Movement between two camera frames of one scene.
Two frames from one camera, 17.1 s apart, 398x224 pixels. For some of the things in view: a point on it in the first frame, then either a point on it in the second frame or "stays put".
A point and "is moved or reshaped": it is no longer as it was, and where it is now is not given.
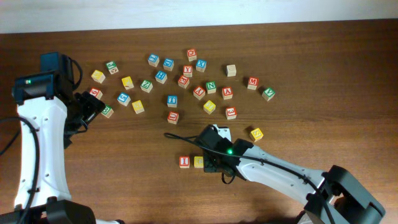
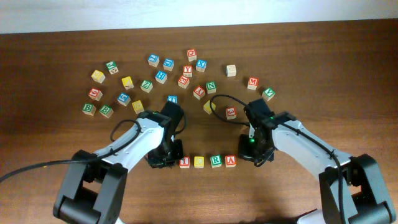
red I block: (184, 162) stays put
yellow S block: (138, 106) stays put
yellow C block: (198, 162) stays put
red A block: (227, 93) is moved or reshaped
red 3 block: (231, 112) stays put
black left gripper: (94, 106) to (155, 162)
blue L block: (153, 60) stays put
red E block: (183, 81) stays put
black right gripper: (208, 165) to (244, 152)
